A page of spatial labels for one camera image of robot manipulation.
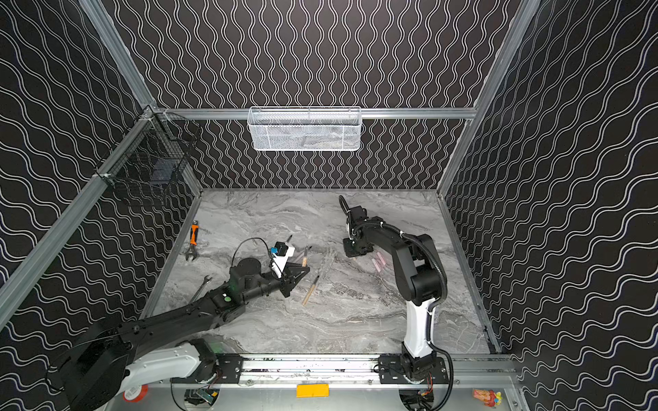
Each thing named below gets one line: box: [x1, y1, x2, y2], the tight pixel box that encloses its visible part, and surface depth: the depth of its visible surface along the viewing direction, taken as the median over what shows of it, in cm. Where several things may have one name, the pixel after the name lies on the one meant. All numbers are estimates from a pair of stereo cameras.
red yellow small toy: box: [472, 388, 503, 409], surface depth 70 cm
